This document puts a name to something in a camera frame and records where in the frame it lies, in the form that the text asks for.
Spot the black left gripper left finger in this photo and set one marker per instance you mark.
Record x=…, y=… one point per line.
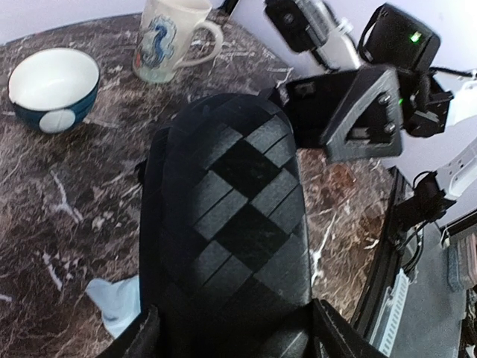
x=139, y=340

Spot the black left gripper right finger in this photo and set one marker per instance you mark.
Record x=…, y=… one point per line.
x=336, y=336

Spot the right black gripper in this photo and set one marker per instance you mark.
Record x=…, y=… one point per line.
x=350, y=115

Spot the light blue cloth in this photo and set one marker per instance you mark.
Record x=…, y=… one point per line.
x=118, y=302

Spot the black checkered glasses case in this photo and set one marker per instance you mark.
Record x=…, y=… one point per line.
x=223, y=246

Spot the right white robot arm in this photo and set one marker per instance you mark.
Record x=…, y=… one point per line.
x=398, y=40

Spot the white seahorse mug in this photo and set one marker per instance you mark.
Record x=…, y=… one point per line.
x=165, y=35

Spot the white and navy bowl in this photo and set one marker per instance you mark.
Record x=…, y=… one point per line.
x=53, y=90

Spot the white slotted cable duct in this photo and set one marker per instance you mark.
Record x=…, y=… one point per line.
x=390, y=313

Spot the black front rail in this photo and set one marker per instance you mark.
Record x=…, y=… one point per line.
x=387, y=259

